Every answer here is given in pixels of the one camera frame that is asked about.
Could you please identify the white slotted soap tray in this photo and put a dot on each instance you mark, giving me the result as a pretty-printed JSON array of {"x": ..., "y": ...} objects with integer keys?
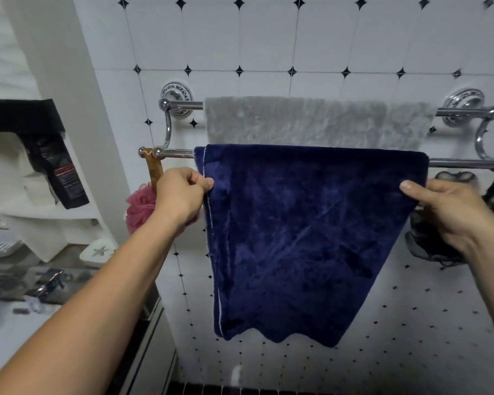
[{"x": 0, "y": 244}]

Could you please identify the navy blue towel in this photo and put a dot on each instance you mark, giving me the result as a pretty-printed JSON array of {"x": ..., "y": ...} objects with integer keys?
[{"x": 296, "y": 242}]

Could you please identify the chrome double towel rack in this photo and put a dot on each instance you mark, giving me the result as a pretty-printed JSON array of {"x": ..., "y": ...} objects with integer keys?
[{"x": 177, "y": 152}]

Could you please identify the person's right hand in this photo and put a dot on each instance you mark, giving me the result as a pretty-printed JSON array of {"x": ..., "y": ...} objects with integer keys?
[{"x": 453, "y": 213}]

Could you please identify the grey towel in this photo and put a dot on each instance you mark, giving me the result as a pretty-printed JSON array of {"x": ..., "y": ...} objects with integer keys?
[{"x": 304, "y": 121}]

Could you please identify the black packet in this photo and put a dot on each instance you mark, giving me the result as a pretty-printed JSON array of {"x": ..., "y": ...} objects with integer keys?
[{"x": 61, "y": 172}]

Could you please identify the person's right thumb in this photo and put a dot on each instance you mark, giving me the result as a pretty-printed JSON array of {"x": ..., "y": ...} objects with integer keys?
[{"x": 415, "y": 192}]

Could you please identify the white star soap dish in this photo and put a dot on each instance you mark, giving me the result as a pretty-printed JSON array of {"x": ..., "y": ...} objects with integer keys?
[{"x": 98, "y": 252}]

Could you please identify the black cloth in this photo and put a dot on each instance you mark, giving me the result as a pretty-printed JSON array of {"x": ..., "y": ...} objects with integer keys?
[{"x": 20, "y": 115}]

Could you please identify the person's left hand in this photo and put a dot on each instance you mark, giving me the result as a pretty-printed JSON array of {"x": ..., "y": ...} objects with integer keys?
[{"x": 177, "y": 197}]

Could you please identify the person's right forearm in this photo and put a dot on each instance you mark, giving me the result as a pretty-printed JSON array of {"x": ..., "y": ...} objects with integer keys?
[{"x": 492, "y": 292}]

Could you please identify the person's left thumb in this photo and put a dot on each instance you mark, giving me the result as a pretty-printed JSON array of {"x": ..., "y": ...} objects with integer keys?
[{"x": 201, "y": 185}]

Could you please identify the person's left forearm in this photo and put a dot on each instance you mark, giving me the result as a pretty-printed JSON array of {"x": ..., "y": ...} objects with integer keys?
[{"x": 78, "y": 316}]

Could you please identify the chrome faucet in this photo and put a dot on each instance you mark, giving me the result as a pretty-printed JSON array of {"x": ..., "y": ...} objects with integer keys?
[{"x": 47, "y": 283}]

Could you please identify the dark grey mesh sponge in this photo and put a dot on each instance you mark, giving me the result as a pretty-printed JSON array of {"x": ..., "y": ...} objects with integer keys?
[{"x": 428, "y": 238}]

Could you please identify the pink bath loofah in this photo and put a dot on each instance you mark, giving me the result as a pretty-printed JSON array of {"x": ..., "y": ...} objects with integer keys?
[{"x": 138, "y": 207}]

